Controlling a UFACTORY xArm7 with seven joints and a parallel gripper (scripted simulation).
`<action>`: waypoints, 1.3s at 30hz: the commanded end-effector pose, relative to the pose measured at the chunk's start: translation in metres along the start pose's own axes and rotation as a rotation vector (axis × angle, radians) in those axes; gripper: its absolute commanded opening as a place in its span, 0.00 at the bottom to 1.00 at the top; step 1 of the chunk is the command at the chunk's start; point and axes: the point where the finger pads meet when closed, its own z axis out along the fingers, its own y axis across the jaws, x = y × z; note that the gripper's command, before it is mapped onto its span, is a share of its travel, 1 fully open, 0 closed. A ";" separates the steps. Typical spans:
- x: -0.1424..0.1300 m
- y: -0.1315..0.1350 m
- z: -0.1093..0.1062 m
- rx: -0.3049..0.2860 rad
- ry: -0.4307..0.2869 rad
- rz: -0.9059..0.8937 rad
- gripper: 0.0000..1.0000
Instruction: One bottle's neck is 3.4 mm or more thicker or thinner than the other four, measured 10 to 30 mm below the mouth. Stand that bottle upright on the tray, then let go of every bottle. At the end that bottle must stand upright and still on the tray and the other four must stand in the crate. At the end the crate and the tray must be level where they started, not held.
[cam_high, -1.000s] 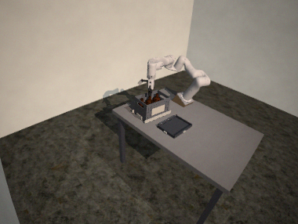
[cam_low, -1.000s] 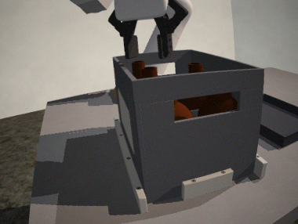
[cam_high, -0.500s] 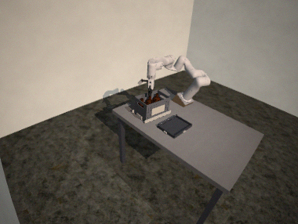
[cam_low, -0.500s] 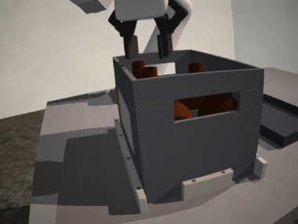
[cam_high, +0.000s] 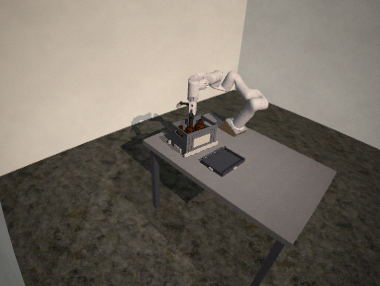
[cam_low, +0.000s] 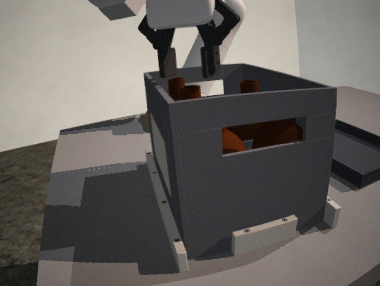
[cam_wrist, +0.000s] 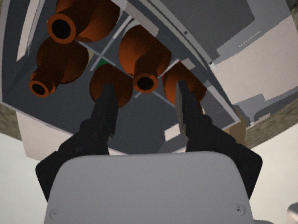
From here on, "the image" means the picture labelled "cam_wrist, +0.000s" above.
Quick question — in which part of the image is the dark grey crate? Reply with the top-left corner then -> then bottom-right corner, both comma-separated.
0,0 -> 241,155

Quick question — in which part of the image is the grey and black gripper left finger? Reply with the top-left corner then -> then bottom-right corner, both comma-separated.
35,83 -> 119,203

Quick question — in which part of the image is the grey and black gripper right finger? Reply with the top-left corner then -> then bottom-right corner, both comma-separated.
174,79 -> 263,200

